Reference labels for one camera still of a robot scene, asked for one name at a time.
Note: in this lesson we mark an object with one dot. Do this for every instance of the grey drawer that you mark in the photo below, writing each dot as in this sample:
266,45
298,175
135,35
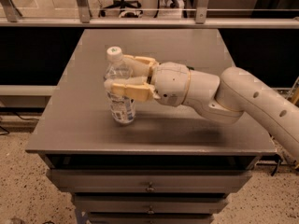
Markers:
149,219
125,181
145,204

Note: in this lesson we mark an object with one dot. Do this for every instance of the grey metal railing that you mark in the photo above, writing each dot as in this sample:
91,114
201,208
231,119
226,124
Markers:
242,14

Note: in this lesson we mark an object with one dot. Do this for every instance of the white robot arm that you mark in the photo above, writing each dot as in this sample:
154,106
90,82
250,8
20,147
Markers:
223,98

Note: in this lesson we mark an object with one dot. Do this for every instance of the top grey drawer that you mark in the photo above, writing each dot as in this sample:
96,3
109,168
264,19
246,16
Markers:
125,181

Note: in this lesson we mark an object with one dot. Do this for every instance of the clear plastic water bottle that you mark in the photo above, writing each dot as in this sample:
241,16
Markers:
122,107

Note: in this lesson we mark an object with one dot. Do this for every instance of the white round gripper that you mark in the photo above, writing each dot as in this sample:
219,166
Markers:
170,83

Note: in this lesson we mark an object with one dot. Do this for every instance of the yellow metal stand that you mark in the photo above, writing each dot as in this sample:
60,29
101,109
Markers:
293,95

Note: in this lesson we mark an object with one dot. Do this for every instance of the grey drawer cabinet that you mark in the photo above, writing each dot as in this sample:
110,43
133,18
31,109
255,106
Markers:
77,132

